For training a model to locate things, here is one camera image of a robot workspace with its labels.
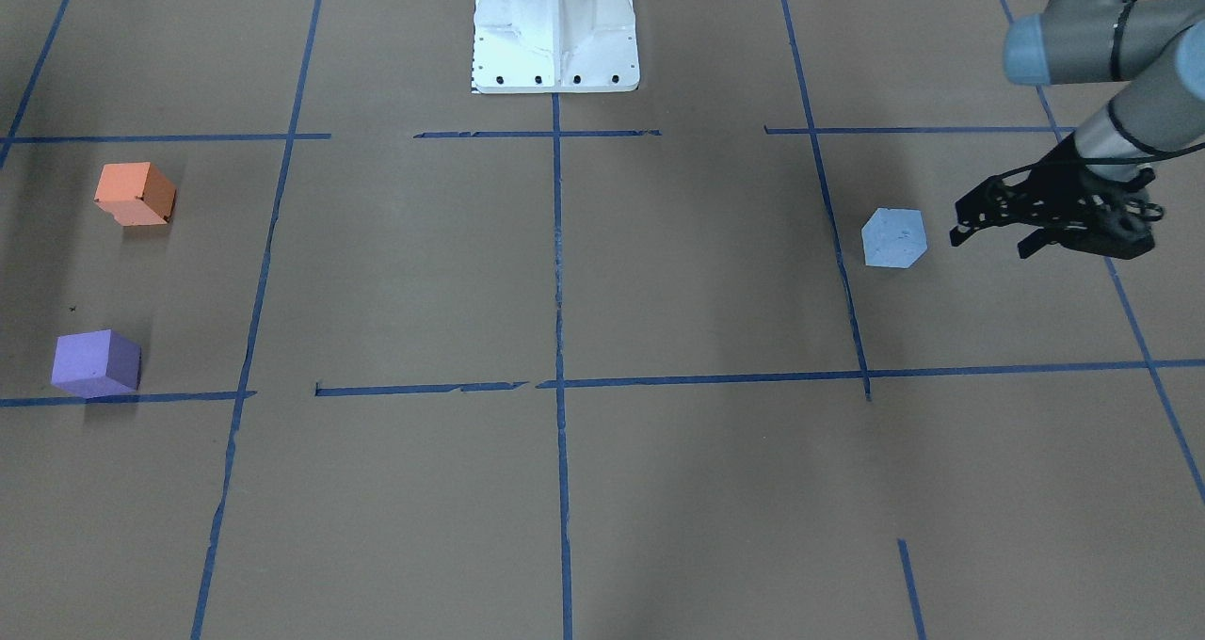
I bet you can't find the orange foam block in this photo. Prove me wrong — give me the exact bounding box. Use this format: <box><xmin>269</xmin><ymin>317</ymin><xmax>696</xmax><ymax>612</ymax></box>
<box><xmin>93</xmin><ymin>162</ymin><xmax>177</xmax><ymax>227</ymax></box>

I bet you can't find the light blue foam block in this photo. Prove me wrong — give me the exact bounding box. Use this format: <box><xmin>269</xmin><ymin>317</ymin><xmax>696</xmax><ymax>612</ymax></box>
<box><xmin>862</xmin><ymin>207</ymin><xmax>928</xmax><ymax>268</ymax></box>

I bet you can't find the purple foam block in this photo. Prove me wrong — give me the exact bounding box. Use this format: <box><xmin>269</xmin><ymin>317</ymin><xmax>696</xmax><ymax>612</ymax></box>
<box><xmin>49</xmin><ymin>328</ymin><xmax>141</xmax><ymax>399</ymax></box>

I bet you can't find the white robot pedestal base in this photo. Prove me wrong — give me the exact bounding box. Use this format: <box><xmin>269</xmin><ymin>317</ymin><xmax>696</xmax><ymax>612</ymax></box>
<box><xmin>471</xmin><ymin>0</ymin><xmax>641</xmax><ymax>95</ymax></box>

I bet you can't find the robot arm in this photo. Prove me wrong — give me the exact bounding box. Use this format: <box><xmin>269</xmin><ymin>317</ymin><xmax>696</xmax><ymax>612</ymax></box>
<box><xmin>948</xmin><ymin>0</ymin><xmax>1204</xmax><ymax>260</ymax></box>

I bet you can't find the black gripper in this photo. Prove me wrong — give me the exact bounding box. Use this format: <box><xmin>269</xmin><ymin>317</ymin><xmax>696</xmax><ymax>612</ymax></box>
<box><xmin>948</xmin><ymin>137</ymin><xmax>1164</xmax><ymax>260</ymax></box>

